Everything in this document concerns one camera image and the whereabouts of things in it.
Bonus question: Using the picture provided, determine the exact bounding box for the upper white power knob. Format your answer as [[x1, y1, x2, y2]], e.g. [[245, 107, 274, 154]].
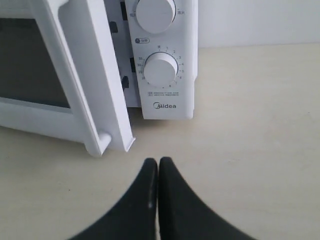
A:
[[135, 0, 176, 34]]

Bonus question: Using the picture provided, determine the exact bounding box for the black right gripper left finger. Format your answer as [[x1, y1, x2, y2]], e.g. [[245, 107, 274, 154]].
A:
[[71, 158, 158, 240]]

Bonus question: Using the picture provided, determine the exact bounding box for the white Midea microwave oven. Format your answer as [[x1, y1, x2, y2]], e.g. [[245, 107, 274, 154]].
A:
[[104, 0, 199, 120]]

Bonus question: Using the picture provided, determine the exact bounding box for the lower white timer knob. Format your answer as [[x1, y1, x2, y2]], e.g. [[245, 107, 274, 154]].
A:
[[143, 52, 178, 88]]

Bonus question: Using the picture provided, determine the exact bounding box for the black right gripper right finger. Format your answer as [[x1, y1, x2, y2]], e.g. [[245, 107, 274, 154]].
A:
[[158, 157, 253, 240]]

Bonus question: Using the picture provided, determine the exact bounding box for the white microwave door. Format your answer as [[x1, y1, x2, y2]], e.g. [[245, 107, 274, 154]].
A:
[[0, 0, 135, 156]]

